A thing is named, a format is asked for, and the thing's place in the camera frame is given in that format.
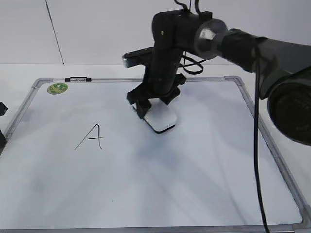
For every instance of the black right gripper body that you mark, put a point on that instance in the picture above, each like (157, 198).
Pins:
(160, 76)

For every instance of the white whiteboard eraser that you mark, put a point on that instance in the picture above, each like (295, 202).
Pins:
(160, 117)

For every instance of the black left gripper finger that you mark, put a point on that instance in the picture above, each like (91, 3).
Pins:
(3, 110)

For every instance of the round green magnet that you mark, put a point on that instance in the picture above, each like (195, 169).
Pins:
(57, 88)

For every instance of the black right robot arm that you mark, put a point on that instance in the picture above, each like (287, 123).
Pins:
(283, 68)

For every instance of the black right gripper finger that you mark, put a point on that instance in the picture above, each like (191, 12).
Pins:
(169, 97)
(142, 107)

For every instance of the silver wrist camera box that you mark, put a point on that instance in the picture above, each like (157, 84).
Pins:
(138, 57)

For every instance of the black board hanger clip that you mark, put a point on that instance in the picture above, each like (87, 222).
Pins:
(78, 79)

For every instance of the white board with aluminium frame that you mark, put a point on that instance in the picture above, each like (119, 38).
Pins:
(84, 160)

